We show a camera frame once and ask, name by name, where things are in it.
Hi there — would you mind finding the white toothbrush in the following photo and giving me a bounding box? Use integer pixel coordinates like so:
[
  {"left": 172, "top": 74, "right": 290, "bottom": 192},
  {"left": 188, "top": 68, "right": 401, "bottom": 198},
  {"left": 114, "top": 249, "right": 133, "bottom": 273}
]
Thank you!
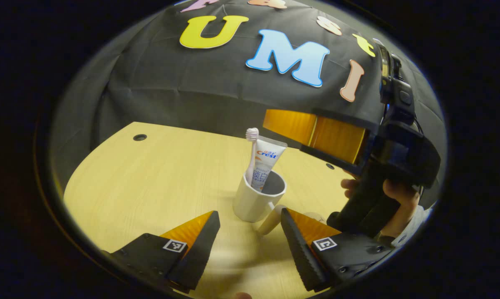
[{"left": 245, "top": 127, "right": 260, "bottom": 186}]

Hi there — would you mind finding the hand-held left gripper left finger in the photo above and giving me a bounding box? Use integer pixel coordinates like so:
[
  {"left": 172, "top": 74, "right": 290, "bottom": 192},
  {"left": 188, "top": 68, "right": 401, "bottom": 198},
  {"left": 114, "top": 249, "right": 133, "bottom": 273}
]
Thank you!
[{"left": 103, "top": 210, "right": 221, "bottom": 292}]

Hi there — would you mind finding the light wooden desktop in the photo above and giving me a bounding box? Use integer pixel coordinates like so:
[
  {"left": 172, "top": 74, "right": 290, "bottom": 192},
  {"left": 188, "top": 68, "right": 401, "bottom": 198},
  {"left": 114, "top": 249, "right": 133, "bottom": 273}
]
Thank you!
[{"left": 63, "top": 121, "right": 360, "bottom": 299}]

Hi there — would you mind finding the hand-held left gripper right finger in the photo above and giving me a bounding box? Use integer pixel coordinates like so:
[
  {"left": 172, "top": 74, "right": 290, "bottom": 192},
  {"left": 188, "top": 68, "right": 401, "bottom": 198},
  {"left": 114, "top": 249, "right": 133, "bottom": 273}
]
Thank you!
[{"left": 280, "top": 208, "right": 396, "bottom": 292}]

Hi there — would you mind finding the white toothpaste tube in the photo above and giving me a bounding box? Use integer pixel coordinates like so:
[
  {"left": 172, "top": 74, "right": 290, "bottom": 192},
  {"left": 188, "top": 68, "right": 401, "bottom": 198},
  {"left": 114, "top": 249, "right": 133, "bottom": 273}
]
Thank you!
[{"left": 250, "top": 136, "right": 288, "bottom": 192}]

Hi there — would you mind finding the white cup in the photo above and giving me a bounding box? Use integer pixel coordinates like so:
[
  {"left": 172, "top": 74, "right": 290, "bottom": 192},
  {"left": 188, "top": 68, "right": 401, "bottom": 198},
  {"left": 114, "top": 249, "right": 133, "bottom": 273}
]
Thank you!
[{"left": 233, "top": 169, "right": 287, "bottom": 235}]

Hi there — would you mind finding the black backdrop cloth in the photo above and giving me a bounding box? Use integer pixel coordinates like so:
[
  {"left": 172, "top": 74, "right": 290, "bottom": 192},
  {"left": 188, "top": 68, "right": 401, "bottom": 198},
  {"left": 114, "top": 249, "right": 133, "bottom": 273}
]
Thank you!
[{"left": 51, "top": 0, "right": 448, "bottom": 208}]

